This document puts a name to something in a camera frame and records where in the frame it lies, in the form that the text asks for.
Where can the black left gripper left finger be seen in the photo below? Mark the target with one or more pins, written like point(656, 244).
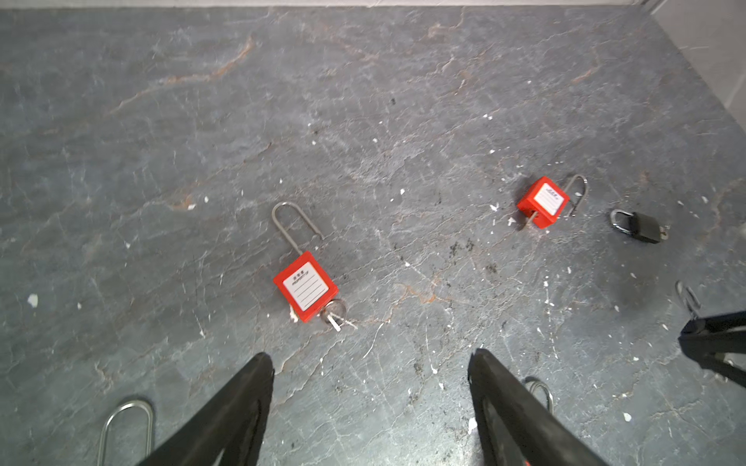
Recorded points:
point(229, 429)

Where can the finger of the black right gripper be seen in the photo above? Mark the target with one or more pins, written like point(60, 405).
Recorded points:
point(708, 340)

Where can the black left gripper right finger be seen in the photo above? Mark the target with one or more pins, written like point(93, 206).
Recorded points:
point(513, 427)

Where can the red long-shackle padlock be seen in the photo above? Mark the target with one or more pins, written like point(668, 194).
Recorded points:
point(534, 384)

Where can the black padlock near key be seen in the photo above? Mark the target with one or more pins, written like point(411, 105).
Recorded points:
point(688, 300)

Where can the steel shackle lower left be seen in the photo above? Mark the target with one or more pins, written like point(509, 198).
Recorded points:
point(128, 433)

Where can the small black padlock far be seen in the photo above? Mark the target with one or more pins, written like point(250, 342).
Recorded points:
point(640, 227)

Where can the small red padlock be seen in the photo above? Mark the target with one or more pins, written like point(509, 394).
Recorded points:
point(545, 200)

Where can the red padlock with key ring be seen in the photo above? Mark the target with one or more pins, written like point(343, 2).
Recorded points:
point(306, 286)

